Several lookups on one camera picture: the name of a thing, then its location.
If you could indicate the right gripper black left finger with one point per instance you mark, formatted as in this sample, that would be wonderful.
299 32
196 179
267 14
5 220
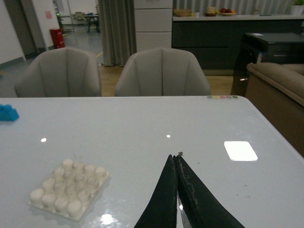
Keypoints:
161 211

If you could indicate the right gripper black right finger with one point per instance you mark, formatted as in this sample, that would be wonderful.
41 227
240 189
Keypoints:
201 207

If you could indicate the blue toy block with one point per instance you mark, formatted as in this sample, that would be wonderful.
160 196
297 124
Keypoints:
8 113

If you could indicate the right grey armchair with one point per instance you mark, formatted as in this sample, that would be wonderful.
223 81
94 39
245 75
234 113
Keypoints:
162 72

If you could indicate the grey armchair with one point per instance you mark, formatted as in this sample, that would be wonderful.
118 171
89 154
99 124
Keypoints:
63 72
162 72

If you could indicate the brown sofa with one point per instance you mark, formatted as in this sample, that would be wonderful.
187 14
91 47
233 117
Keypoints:
277 91

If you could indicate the left grey armchair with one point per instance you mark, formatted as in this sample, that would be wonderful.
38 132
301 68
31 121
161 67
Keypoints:
63 72

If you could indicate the dark kitchen counter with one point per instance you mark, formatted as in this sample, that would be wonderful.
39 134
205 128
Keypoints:
215 41

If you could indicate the black appliance box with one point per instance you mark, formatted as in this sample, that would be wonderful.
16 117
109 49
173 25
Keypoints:
280 48

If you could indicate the white drawer cabinet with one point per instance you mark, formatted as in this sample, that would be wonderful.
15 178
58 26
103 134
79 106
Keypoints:
153 24

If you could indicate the grey curtain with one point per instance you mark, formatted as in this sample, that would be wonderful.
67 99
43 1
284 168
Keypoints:
117 25

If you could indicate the fruit bowl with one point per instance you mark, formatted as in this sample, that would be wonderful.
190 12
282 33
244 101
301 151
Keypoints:
227 12

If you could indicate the wicker basket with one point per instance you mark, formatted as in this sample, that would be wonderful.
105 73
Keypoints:
182 12

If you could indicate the red bin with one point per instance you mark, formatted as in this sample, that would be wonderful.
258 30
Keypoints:
57 38

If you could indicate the white studded base plate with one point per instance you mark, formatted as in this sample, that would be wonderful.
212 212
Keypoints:
70 190

